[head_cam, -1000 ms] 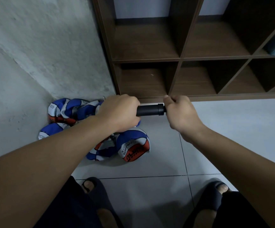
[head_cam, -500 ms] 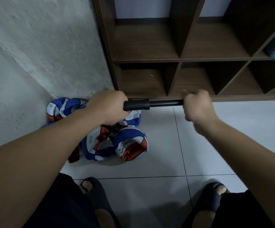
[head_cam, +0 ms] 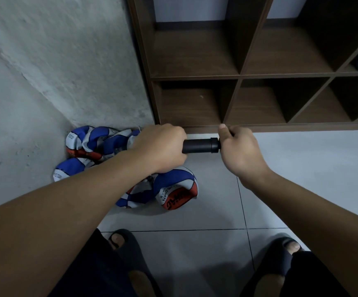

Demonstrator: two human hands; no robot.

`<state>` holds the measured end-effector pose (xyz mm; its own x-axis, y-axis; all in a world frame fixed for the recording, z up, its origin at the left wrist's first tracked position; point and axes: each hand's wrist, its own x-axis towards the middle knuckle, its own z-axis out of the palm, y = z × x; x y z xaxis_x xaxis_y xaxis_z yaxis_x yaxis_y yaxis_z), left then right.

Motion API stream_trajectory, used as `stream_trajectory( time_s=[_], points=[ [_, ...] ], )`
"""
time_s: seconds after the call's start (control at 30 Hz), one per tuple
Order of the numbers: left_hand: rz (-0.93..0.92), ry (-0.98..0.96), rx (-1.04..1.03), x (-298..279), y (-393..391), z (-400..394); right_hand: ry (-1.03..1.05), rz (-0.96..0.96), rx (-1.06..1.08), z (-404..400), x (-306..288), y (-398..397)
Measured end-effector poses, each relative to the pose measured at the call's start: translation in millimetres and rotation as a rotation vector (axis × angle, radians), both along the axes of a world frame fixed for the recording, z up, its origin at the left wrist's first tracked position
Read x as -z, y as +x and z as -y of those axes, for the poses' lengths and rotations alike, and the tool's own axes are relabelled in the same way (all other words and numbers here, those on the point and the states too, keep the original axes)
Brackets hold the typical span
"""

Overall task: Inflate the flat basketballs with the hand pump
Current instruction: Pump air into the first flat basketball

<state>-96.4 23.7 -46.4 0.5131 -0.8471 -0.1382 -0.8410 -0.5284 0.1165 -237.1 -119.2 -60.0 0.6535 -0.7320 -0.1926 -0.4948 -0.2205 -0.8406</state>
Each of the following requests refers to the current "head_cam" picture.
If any person's left hand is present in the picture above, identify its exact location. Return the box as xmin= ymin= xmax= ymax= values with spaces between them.
xmin=128 ymin=123 xmax=188 ymax=174

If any person's right hand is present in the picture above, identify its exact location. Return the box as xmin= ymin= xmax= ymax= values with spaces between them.
xmin=218 ymin=123 xmax=273 ymax=191

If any black hand pump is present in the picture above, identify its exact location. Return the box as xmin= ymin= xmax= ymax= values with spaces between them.
xmin=182 ymin=137 xmax=221 ymax=154

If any blue white red basketball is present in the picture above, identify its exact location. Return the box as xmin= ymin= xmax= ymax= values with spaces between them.
xmin=116 ymin=179 xmax=158 ymax=209
xmin=102 ymin=128 xmax=143 ymax=157
xmin=66 ymin=125 xmax=119 ymax=161
xmin=52 ymin=158 xmax=96 ymax=182
xmin=153 ymin=168 xmax=200 ymax=212

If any brown wooden cubby shelf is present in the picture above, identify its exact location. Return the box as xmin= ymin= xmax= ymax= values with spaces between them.
xmin=126 ymin=0 xmax=358 ymax=134

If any person's left forearm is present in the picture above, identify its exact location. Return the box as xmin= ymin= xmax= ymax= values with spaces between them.
xmin=0 ymin=151 xmax=158 ymax=297

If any person's right forearm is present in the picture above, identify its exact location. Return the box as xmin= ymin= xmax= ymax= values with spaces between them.
xmin=244 ymin=172 xmax=358 ymax=297

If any person's left foot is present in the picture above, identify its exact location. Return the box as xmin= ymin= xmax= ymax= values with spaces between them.
xmin=111 ymin=233 xmax=158 ymax=297

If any black sandal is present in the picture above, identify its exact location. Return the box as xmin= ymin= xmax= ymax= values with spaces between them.
xmin=241 ymin=237 xmax=303 ymax=297
xmin=108 ymin=229 xmax=164 ymax=297

